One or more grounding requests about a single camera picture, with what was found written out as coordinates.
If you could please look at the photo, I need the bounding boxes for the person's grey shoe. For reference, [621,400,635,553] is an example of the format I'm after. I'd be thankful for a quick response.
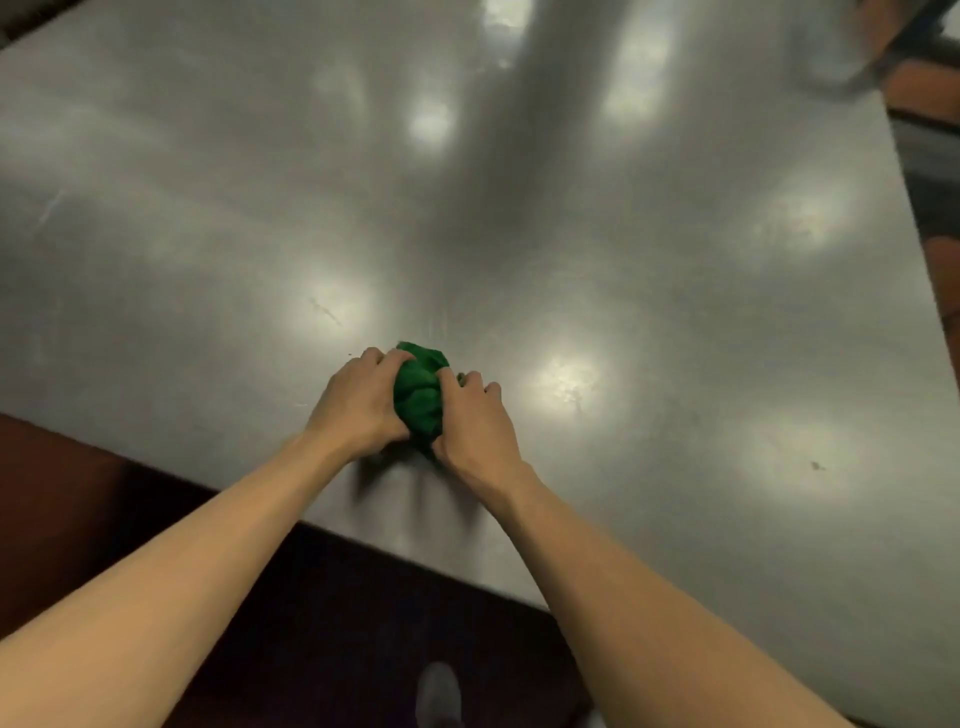
[414,662,463,728]

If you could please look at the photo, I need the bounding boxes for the person's left forearm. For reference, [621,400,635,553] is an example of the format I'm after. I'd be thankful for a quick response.
[0,431,355,728]

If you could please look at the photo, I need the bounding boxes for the person's left hand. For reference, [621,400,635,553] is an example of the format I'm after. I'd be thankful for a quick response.
[303,347,417,460]

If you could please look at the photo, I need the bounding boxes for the person's right hand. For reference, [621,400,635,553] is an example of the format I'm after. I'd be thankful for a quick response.
[431,367,528,489]

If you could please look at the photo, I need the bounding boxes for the person's right forearm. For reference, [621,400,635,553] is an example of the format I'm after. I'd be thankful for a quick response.
[480,463,852,728]

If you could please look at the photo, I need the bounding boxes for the green cloth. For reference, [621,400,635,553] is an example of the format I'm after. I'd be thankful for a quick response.
[392,342,465,453]

